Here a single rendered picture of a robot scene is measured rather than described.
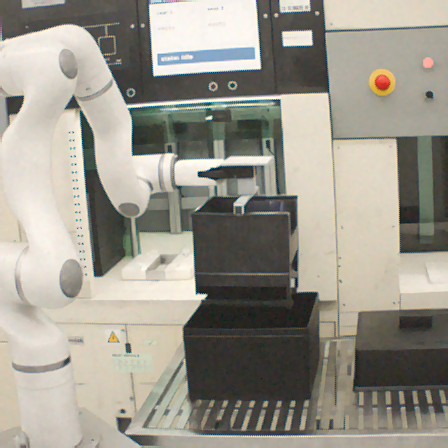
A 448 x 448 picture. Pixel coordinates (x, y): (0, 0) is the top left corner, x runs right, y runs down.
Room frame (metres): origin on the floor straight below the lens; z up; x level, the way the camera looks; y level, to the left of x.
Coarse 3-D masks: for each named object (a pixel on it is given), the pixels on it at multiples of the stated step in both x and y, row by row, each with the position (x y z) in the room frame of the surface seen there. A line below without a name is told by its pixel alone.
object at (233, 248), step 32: (224, 160) 1.77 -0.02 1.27; (256, 160) 1.75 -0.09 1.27; (256, 192) 1.88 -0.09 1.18; (192, 224) 1.69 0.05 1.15; (224, 224) 1.68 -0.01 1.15; (256, 224) 1.66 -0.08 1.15; (288, 224) 1.65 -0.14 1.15; (224, 256) 1.68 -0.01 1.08; (256, 256) 1.66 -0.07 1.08; (288, 256) 1.65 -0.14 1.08; (224, 288) 1.70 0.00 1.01; (256, 288) 1.68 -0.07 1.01; (288, 288) 1.66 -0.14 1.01
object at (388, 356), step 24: (360, 312) 1.90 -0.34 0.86; (384, 312) 1.88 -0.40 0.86; (408, 312) 1.86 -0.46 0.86; (432, 312) 1.84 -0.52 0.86; (360, 336) 1.72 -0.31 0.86; (384, 336) 1.70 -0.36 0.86; (408, 336) 1.69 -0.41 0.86; (432, 336) 1.67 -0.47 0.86; (360, 360) 1.63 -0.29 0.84; (384, 360) 1.62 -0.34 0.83; (408, 360) 1.61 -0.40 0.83; (432, 360) 1.60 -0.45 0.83; (360, 384) 1.63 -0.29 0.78; (384, 384) 1.62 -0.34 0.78; (408, 384) 1.61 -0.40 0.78; (432, 384) 1.60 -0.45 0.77
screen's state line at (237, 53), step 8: (224, 48) 2.08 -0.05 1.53; (232, 48) 2.08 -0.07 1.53; (240, 48) 2.08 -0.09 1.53; (248, 48) 2.07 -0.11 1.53; (160, 56) 2.11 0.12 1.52; (168, 56) 2.11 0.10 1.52; (176, 56) 2.11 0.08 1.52; (184, 56) 2.10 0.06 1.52; (192, 56) 2.10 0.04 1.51; (200, 56) 2.09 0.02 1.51; (208, 56) 2.09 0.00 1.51; (216, 56) 2.09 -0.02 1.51; (224, 56) 2.08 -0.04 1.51; (232, 56) 2.08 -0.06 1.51; (240, 56) 2.08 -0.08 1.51; (248, 56) 2.07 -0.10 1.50; (160, 64) 2.11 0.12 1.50; (168, 64) 2.11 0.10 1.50; (176, 64) 2.11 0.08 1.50
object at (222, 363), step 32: (192, 320) 1.75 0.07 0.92; (224, 320) 1.92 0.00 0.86; (256, 320) 1.91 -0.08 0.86; (288, 320) 1.89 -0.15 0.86; (192, 352) 1.66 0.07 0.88; (224, 352) 1.65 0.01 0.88; (256, 352) 1.63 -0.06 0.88; (288, 352) 1.62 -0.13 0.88; (192, 384) 1.66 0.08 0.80; (224, 384) 1.65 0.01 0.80; (256, 384) 1.63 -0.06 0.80; (288, 384) 1.62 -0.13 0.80
